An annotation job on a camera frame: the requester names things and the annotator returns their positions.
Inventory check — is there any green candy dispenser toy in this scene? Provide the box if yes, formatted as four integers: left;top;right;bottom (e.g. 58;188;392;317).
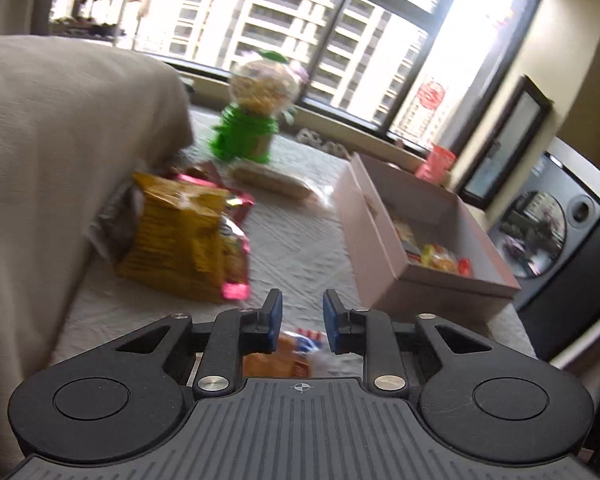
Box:
209;50;301;165

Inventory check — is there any orange printed snack packet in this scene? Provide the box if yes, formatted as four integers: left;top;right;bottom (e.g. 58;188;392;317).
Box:
392;220;422;263

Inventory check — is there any yellow snack packet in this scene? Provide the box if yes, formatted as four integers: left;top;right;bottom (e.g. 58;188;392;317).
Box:
117;172;251;303

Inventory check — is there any red window decoration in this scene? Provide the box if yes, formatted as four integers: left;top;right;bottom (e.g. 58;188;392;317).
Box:
417;77;448;108

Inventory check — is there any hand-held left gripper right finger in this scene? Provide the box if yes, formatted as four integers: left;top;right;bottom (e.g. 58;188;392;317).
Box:
322;289;512;402

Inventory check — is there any metal shelf rack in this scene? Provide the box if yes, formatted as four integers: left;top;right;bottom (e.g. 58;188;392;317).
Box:
50;0;146;51

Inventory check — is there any pink cardboard box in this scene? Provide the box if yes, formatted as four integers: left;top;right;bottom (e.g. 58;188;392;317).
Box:
332;152;522;313

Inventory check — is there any black framed picture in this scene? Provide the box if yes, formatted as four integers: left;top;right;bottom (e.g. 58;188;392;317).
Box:
457;75;553;211

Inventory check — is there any orange pastry packet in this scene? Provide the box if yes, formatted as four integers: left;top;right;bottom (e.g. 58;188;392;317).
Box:
242;329;327;378

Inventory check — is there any grey washing machine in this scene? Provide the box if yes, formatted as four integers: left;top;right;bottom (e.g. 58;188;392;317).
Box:
490;135;600;361

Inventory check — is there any black window frame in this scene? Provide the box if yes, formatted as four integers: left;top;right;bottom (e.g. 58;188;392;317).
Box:
45;0;551;153

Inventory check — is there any dark red snack packet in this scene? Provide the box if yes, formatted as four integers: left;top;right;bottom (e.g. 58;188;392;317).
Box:
165;162;256;303

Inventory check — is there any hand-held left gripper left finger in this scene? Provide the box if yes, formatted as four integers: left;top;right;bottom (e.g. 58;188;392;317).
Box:
99;289;284;403

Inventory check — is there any clear cracker bar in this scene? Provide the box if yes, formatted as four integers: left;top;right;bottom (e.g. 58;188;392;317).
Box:
228;161;315;202

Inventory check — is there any small orange candy packet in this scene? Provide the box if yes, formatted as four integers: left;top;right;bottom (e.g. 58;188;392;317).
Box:
420;242;461;275

